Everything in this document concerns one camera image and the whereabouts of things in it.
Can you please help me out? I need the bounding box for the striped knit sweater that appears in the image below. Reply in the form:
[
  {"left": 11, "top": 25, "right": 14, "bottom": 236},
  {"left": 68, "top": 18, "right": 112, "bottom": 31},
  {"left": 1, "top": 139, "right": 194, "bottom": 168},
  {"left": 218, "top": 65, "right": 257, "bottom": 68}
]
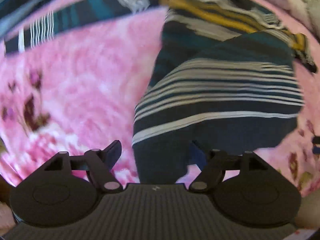
[{"left": 4, "top": 0, "right": 318, "bottom": 183}]

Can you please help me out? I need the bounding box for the pink rose bedspread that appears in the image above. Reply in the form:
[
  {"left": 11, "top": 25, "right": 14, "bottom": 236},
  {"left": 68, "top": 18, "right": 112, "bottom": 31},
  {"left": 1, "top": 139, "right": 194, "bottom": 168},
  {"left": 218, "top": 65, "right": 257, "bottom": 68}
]
[{"left": 1, "top": 0, "right": 319, "bottom": 196}]

